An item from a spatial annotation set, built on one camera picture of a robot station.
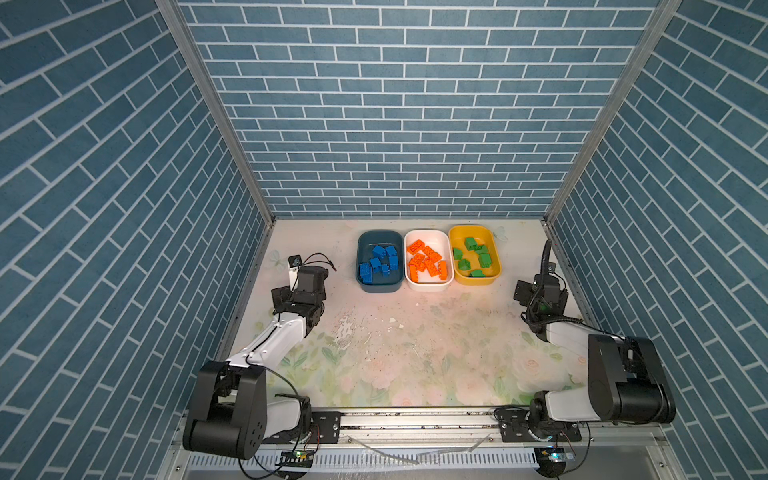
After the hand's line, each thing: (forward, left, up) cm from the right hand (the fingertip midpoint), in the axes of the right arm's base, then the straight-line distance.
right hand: (538, 283), depth 93 cm
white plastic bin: (+20, +30, -4) cm, 36 cm away
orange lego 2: (+10, +38, -5) cm, 40 cm away
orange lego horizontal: (+17, +39, -6) cm, 44 cm away
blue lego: (+7, +47, -3) cm, 47 cm away
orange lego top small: (+5, +40, -5) cm, 40 cm away
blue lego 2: (+8, +53, -4) cm, 54 cm away
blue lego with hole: (+13, +52, -4) cm, 54 cm away
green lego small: (+16, +23, -7) cm, 29 cm away
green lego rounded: (+7, +17, -6) cm, 20 cm away
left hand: (-9, +74, +4) cm, 74 cm away
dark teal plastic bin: (0, +46, -5) cm, 46 cm away
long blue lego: (+2, +55, -3) cm, 55 cm away
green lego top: (+10, +22, -6) cm, 24 cm away
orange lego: (+14, +33, -6) cm, 36 cm away
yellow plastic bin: (+17, +17, -8) cm, 25 cm away
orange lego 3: (+8, +33, -6) cm, 35 cm away
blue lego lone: (+5, +49, -4) cm, 50 cm away
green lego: (+20, +19, -5) cm, 28 cm away
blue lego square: (+14, +48, -4) cm, 50 cm away
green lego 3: (+17, +15, -5) cm, 23 cm away
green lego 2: (+13, +14, -6) cm, 20 cm away
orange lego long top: (+7, +29, -5) cm, 30 cm away
